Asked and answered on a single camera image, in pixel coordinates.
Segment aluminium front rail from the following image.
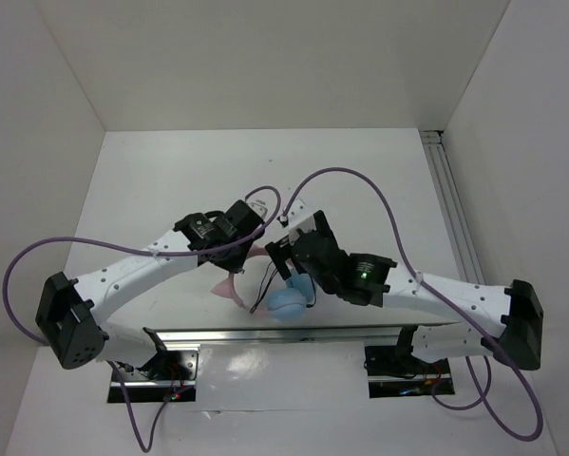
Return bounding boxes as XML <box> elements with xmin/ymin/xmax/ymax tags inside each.
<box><xmin>143</xmin><ymin>323</ymin><xmax>418</xmax><ymax>346</ymax></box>

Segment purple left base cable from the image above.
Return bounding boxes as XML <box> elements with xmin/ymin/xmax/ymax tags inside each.
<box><xmin>117</xmin><ymin>365</ymin><xmax>195</xmax><ymax>452</ymax></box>

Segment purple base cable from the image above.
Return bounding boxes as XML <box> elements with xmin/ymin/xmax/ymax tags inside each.
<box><xmin>117</xmin><ymin>365</ymin><xmax>195</xmax><ymax>452</ymax></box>
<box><xmin>430</xmin><ymin>355</ymin><xmax>492</xmax><ymax>410</ymax></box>

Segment aluminium rail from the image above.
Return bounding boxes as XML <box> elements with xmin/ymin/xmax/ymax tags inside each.
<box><xmin>143</xmin><ymin>323</ymin><xmax>418</xmax><ymax>346</ymax></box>
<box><xmin>419</xmin><ymin>130</ymin><xmax>484</xmax><ymax>284</ymax></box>

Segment pink blue cat-ear headphones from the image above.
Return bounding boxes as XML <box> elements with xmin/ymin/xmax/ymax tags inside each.
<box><xmin>211</xmin><ymin>261</ymin><xmax>317</xmax><ymax>322</ymax></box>

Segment white front cover plate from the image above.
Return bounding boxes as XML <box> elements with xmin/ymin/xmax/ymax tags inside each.
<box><xmin>196</xmin><ymin>342</ymin><xmax>369</xmax><ymax>411</ymax></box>

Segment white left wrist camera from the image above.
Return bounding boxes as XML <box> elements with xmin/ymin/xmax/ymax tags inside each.
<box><xmin>246</xmin><ymin>199</ymin><xmax>270</xmax><ymax>224</ymax></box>

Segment thin black headphone cable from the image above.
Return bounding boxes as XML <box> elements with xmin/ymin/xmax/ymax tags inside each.
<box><xmin>248</xmin><ymin>263</ymin><xmax>318</xmax><ymax>317</ymax></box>

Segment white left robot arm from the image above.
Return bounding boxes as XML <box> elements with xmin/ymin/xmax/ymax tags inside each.
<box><xmin>35</xmin><ymin>200</ymin><xmax>267</xmax><ymax>379</ymax></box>

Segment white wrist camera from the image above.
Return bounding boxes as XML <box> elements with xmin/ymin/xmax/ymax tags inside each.
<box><xmin>246</xmin><ymin>199</ymin><xmax>270</xmax><ymax>224</ymax></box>
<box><xmin>277</xmin><ymin>198</ymin><xmax>315</xmax><ymax>234</ymax></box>

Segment aluminium right side rail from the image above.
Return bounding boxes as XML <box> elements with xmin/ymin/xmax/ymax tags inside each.
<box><xmin>419</xmin><ymin>130</ymin><xmax>484</xmax><ymax>284</ymax></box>

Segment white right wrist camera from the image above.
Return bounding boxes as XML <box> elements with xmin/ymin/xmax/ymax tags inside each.
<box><xmin>277</xmin><ymin>198</ymin><xmax>315</xmax><ymax>234</ymax></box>

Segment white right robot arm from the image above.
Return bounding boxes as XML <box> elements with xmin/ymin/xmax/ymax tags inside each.
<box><xmin>266</xmin><ymin>211</ymin><xmax>544</xmax><ymax>372</ymax></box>

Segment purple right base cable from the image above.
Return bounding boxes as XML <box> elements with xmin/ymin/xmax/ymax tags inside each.
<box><xmin>430</xmin><ymin>355</ymin><xmax>492</xmax><ymax>410</ymax></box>

